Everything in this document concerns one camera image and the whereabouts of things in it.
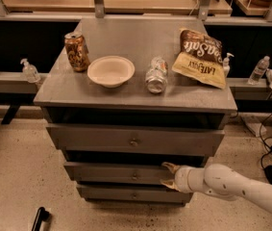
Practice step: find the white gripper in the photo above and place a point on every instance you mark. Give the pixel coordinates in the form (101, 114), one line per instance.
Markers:
(183, 178)

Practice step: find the grey drawer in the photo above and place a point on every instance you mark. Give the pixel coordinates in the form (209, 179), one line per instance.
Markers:
(145, 140)
(128, 193)
(117, 173)

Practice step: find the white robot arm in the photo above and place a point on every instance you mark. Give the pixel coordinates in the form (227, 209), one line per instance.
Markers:
(219, 181)

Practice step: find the grey top drawer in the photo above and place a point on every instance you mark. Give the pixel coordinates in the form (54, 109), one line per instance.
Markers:
(145, 140)

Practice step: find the grey bottom drawer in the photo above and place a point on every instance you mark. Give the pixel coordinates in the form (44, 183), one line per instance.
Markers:
(128, 193)

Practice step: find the grey drawer cabinet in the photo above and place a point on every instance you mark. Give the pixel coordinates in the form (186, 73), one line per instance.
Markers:
(67, 97)

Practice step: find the white flat box on floor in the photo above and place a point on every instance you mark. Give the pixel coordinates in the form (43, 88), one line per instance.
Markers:
(254, 125)

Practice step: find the white pump bottle right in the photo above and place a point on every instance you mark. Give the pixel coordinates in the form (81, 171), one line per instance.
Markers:
(226, 63)

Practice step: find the brown yellow chip bag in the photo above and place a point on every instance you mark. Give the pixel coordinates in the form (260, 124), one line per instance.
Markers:
(200, 58)

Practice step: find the white paper bowl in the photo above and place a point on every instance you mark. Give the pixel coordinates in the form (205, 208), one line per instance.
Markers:
(110, 71)

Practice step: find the black object on floor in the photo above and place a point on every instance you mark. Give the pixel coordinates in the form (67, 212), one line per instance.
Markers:
(41, 216)

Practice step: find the clear water bottle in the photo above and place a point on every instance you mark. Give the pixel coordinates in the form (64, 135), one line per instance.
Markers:
(259, 70)

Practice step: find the orange soda can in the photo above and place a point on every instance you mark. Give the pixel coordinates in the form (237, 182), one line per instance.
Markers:
(76, 50)

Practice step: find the clear sanitizer pump bottle left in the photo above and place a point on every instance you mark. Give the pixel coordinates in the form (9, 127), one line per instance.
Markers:
(30, 71)

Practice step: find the wooden shelf rack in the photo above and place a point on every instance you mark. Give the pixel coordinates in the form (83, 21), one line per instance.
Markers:
(209, 11)

